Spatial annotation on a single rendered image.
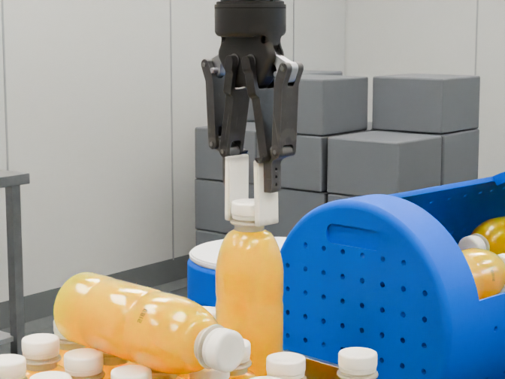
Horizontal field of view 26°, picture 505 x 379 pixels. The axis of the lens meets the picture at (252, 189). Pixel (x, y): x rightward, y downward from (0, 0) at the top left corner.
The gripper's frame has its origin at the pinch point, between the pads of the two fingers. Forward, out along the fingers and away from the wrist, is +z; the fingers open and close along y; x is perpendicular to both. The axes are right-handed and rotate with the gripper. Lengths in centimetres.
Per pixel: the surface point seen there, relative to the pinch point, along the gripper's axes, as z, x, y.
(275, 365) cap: 14.8, 8.1, -11.8
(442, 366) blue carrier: 21.2, -18.6, -11.9
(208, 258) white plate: 24, -44, 57
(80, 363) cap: 14.8, 21.2, 1.9
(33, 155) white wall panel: 49, -200, 362
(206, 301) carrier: 31, -41, 55
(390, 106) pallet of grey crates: 28, -330, 251
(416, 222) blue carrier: 5.7, -21.2, -5.8
